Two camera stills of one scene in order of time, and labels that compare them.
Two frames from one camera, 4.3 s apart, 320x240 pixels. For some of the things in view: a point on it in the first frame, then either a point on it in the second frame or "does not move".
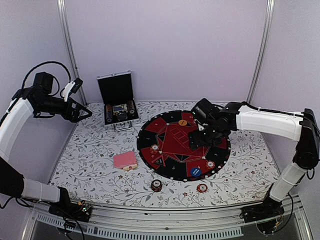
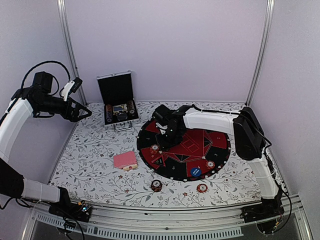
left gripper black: [73, 117] does not move
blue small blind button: [195, 171] does not move
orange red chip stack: [202, 187] does not move
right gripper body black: [211, 137] -> [172, 138]
